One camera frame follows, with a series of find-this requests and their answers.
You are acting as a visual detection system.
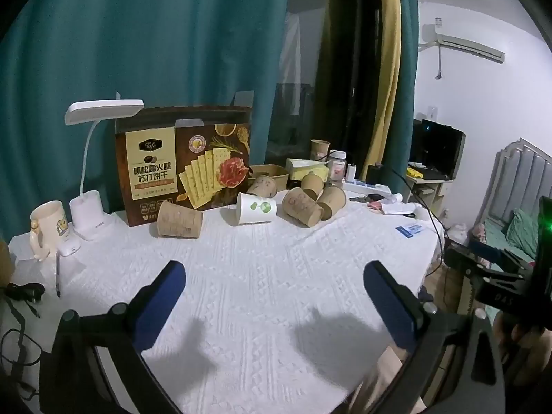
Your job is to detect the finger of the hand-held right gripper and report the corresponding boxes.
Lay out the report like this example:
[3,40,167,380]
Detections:
[444,244,533,283]

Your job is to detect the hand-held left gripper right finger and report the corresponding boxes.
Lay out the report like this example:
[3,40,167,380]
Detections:
[354,261,507,414]

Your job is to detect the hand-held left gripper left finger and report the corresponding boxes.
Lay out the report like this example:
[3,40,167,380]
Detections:
[39,261,187,414]

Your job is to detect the person's right hand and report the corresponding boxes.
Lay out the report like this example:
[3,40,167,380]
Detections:
[492,315,552,380]

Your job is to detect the green pillow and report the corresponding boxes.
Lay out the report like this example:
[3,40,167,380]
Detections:
[506,208,540,260]

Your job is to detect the blue white card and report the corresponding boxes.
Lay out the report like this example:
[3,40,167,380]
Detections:
[394,223,427,239]

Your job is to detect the small side desk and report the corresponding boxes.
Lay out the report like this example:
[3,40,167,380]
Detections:
[404,176,453,220]

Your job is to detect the grey padded headboard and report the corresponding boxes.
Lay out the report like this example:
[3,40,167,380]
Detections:
[483,138,552,242]

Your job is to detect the white papers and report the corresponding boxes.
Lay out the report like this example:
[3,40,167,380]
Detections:
[382,200,417,215]

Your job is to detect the white textured tablecloth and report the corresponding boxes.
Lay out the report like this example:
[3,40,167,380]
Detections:
[9,187,445,414]

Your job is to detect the white desk lamp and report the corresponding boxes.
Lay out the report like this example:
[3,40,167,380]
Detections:
[65,99,144,242]

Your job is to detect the white power strip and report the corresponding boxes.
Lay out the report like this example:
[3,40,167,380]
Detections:
[343,180,391,195]

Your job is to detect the black monitor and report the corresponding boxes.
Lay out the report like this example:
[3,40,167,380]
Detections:
[410,118,466,180]

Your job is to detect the black small box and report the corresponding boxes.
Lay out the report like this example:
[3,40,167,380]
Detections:
[366,164,389,186]

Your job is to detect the white paper cup green print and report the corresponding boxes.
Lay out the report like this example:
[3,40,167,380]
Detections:
[236,192,277,226]

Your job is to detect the brown cracker box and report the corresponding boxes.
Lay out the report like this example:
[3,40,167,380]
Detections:
[114,104,253,227]

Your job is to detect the cream cartoon mug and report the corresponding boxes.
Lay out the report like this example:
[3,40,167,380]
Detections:
[29,200,70,262]

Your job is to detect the black power adapter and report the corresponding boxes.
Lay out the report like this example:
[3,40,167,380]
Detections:
[4,282,45,303]

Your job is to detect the glass jar white lid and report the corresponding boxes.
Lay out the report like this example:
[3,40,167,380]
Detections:
[330,151,348,180]

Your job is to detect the yellow tissue box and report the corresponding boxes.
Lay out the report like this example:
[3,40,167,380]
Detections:
[285,158,331,180]

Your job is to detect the brown paper cup white inside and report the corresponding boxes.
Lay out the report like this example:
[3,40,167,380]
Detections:
[310,139,331,162]

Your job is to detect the kraft paper bowl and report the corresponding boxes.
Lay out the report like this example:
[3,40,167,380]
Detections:
[249,164,290,191]

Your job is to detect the teal curtain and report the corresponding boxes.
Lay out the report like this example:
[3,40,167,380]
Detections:
[0,0,294,242]
[382,0,421,177]

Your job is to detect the yellow curtain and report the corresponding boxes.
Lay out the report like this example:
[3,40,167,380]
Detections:
[361,0,403,174]

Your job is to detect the white air conditioner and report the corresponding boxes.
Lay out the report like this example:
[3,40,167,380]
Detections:
[418,23,505,65]

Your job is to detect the dark glass door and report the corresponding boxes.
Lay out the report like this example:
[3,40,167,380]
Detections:
[263,0,384,169]

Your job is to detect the black tangled cable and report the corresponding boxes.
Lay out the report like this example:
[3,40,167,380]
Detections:
[0,297,41,403]

